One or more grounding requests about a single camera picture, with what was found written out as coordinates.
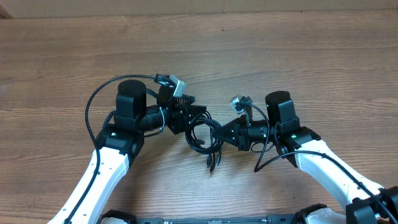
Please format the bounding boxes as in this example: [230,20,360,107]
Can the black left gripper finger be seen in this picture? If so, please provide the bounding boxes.
[174,94,196,105]
[183,105,206,126]

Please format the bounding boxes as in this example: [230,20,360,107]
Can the black USB cable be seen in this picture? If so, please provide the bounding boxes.
[185,111,223,174]

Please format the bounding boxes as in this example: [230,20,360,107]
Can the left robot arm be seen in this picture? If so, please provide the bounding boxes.
[51,76,206,224]

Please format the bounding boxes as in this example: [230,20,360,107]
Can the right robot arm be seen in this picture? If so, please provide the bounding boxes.
[215,91,397,223]

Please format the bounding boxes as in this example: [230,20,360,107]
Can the black right camera cable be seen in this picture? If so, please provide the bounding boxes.
[248,104,398,224]

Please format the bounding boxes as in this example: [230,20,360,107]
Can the black camera cable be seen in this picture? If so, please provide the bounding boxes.
[248,104,398,224]
[63,73,170,224]

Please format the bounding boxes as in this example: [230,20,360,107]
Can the black left camera cable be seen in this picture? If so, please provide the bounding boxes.
[63,73,170,224]

